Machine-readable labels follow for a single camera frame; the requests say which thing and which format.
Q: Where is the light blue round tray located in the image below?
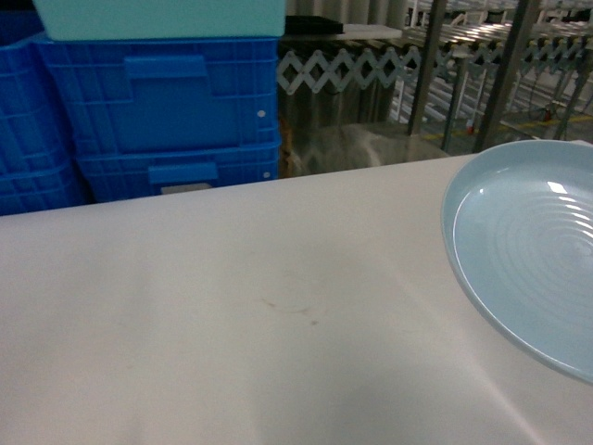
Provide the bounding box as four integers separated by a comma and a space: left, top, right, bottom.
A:
440, 140, 592, 383

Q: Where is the blue crate bottom right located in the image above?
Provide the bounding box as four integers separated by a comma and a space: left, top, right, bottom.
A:
77, 139, 281, 202

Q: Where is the blue crate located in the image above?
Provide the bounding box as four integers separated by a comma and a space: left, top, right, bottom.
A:
1, 32, 73, 175
37, 37, 279, 157
77, 139, 281, 202
1, 161, 94, 216

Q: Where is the blue crate top right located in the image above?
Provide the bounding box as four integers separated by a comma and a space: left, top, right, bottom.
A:
37, 37, 279, 157

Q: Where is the expandable roller conveyor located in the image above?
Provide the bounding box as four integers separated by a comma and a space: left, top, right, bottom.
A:
277, 1, 592, 133

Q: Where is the blue crate top middle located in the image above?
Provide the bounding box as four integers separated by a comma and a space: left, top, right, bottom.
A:
1, 32, 73, 175

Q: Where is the blue crate bottom middle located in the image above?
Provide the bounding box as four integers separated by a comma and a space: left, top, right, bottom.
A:
1, 161, 94, 216

